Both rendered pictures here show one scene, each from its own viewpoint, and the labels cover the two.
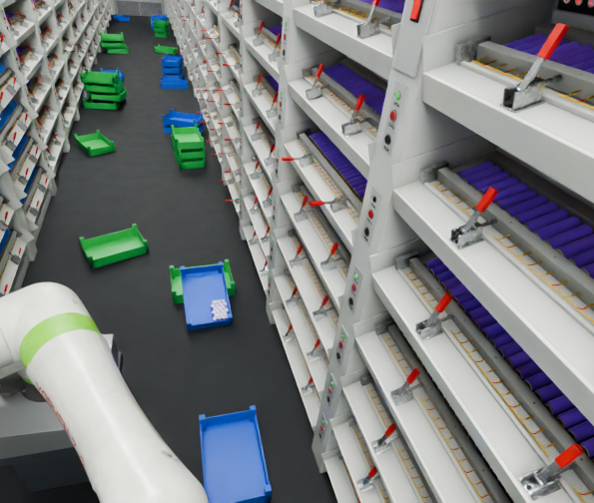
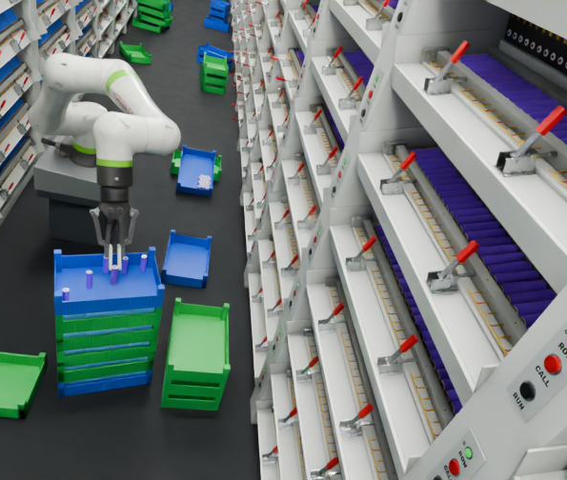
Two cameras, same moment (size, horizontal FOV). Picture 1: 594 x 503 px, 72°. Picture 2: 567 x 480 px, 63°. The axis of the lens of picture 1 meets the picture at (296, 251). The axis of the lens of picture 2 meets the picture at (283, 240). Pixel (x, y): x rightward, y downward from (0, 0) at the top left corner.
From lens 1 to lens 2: 103 cm
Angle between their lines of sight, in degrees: 3
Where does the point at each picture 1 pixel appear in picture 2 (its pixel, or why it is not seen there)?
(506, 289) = (331, 86)
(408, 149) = (321, 34)
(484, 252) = (333, 77)
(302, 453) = (236, 274)
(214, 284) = (205, 167)
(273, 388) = (228, 238)
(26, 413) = (70, 168)
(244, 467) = (192, 269)
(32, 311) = (116, 66)
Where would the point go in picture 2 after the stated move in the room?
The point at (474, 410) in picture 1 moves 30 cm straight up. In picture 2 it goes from (312, 154) to (344, 56)
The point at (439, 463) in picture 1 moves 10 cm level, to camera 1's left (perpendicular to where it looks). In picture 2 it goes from (298, 205) to (271, 194)
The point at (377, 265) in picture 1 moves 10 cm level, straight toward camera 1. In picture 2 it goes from (299, 107) to (286, 113)
